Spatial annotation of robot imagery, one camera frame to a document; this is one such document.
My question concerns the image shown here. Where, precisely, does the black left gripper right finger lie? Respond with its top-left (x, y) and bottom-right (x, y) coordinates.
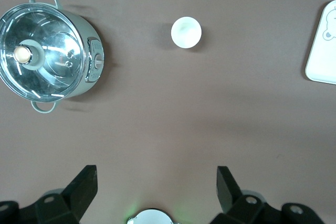
top-left (209, 166), bottom-right (328, 224)

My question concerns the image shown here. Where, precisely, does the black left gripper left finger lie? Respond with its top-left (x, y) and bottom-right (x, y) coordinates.
top-left (0, 165), bottom-right (98, 224)

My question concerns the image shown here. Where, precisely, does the white plastic cup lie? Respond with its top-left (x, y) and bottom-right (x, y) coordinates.
top-left (171, 16), bottom-right (203, 49)

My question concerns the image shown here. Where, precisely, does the grey-green electric pot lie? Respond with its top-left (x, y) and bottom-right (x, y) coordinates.
top-left (0, 0), bottom-right (104, 116)

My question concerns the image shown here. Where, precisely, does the white bear print tray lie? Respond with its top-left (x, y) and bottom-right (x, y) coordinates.
top-left (304, 0), bottom-right (336, 86)

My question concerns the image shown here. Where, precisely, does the glass pot lid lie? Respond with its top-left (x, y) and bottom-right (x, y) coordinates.
top-left (0, 3), bottom-right (89, 103)

